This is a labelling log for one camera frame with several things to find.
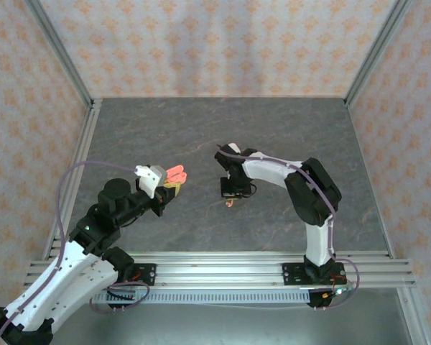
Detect aluminium side rail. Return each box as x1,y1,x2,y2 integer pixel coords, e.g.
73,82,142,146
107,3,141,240
39,98,102,259

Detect grey slotted cable duct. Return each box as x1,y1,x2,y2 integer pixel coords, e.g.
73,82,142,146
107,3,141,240
89,290,312,305

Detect orange earbud charging case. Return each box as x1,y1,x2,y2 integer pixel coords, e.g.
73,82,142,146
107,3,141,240
164,164,188,185

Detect aluminium frame post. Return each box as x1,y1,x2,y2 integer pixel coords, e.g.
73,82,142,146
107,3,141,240
24,0,96,109
343,0,416,109

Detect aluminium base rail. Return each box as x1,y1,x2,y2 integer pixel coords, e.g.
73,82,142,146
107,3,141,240
24,251,417,288

